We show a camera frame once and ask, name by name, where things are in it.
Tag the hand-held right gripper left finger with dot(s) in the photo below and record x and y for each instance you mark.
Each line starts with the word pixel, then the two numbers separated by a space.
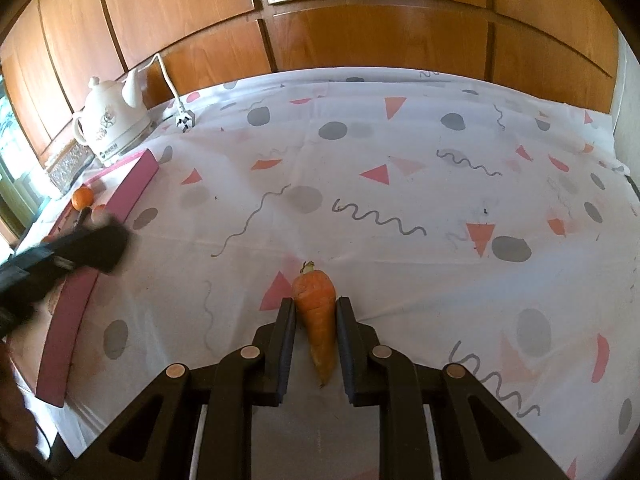
pixel 285 350

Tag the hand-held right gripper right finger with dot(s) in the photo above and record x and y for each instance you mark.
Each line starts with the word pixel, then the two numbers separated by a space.
pixel 347 350

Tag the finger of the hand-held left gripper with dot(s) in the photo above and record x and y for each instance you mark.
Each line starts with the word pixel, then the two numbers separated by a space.
pixel 102 247

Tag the carrot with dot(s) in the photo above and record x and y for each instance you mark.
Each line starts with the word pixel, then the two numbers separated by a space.
pixel 315 310

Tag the pink tray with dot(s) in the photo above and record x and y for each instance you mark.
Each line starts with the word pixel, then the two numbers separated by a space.
pixel 135 185

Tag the person's left hand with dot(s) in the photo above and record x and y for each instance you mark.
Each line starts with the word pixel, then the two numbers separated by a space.
pixel 17 410

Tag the small orange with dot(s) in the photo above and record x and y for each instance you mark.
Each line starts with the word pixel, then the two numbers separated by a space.
pixel 82 198

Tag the silver patterned tissue box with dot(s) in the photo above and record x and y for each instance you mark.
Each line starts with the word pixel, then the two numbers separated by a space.
pixel 67 167

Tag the green framed window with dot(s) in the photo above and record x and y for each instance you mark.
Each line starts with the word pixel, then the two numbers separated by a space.
pixel 10 170

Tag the white ceramic electric kettle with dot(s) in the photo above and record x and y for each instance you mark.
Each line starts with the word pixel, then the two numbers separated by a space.
pixel 110 125

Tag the white patterned tablecloth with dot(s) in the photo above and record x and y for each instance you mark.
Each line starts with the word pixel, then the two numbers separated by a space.
pixel 400 185

